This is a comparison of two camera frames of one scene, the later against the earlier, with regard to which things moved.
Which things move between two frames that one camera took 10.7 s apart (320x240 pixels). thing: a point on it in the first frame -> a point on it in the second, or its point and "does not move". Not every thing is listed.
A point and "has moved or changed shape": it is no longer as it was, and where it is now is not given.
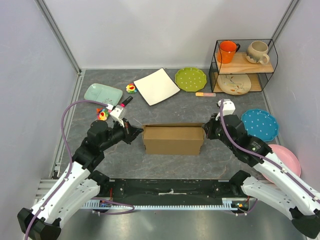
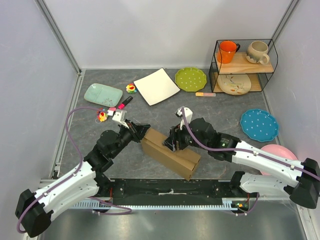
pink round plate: x=285 y=157 does not move
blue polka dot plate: x=260 y=124 does not move
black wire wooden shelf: x=242 y=65 does not move
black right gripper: x=209 y=126 -> x=175 y=134
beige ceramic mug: x=256 y=51 does not move
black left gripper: x=130 y=131 -> x=138 y=131
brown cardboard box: x=173 y=138 has moved or changed shape
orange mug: x=228 y=49 does not move
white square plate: x=156 y=86 does not move
